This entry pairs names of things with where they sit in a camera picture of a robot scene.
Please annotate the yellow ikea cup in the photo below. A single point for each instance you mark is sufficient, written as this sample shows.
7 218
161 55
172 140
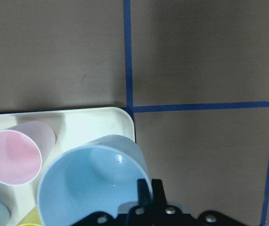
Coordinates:
31 219

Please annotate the cream serving tray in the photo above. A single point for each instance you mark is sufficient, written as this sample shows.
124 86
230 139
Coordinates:
72 128

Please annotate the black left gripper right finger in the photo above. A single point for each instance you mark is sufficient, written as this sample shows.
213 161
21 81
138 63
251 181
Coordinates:
163 213

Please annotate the pink ikea cup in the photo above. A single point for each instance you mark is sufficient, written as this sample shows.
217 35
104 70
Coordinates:
24 149

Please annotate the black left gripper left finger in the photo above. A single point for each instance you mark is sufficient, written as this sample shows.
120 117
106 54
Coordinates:
140 215

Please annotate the light blue ikea cup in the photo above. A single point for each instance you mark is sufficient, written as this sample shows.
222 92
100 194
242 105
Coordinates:
101 175

